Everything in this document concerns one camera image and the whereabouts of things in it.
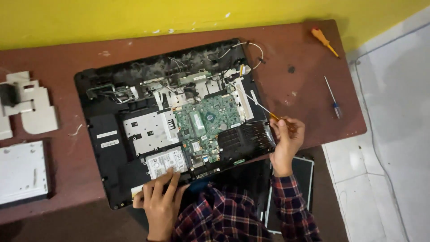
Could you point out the person's right hand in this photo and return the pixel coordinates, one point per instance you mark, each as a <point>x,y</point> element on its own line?
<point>285,151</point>

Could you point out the person's left hand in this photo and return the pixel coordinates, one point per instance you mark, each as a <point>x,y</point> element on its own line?
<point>161,208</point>

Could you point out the black laptop base chassis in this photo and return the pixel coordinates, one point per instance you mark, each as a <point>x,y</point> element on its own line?
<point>111,161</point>

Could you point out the laptop display panel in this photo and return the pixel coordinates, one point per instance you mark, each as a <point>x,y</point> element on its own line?
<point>302,188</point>

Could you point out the silver hard drive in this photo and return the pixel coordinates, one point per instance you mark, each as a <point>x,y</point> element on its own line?
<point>166,162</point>

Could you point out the person's plaid shirt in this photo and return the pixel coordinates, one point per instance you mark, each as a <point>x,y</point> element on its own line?
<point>221,215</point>

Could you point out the silver metal shield plate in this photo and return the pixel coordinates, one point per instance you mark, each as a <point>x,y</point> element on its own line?
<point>149,131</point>

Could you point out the green laptop motherboard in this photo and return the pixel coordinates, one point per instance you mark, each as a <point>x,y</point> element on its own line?
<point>208,124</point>

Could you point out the short orange screwdriver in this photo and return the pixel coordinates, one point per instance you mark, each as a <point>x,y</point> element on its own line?
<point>323,40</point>

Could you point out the silver optical drive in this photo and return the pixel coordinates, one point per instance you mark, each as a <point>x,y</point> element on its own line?
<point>22,173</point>

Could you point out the grey metal cover plate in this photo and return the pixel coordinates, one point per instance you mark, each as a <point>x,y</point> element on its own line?
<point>28,104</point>

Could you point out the silver hinge bracket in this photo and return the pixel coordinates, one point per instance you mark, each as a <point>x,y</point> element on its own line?
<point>109,92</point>

